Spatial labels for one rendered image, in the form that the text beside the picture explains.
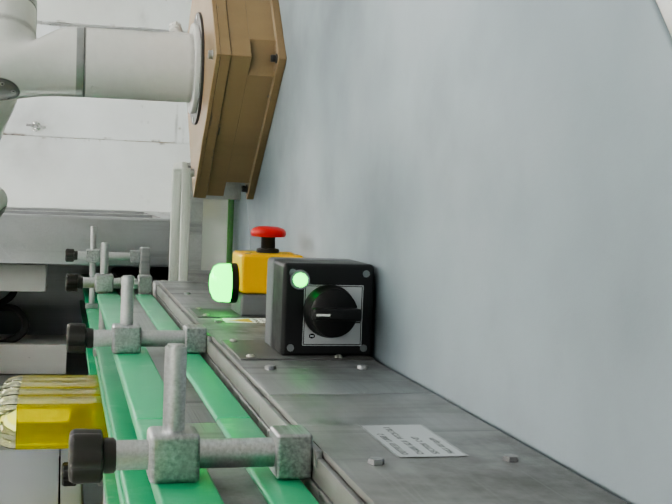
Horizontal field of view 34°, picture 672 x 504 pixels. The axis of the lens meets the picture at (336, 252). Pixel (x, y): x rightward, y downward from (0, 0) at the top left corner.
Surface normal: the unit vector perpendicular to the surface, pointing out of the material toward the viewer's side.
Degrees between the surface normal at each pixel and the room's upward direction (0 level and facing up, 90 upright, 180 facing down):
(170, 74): 90
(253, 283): 90
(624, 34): 0
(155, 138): 90
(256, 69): 90
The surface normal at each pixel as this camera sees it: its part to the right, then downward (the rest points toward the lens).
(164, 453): 0.24, 0.06
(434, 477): 0.04, -1.00
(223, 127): 0.12, 0.81
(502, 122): -0.97, -0.03
